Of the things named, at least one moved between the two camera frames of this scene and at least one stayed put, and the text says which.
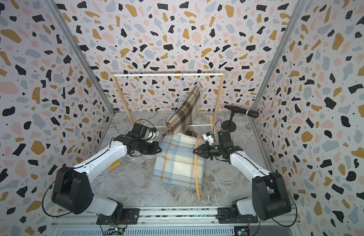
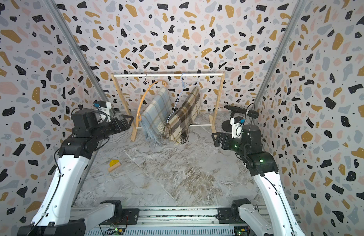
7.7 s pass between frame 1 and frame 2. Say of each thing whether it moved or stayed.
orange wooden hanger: moved
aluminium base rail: stayed
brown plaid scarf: stayed
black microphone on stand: stayed
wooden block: stayed
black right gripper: moved
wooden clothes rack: stayed
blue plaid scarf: moved
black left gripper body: moved
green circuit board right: stayed
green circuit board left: stayed
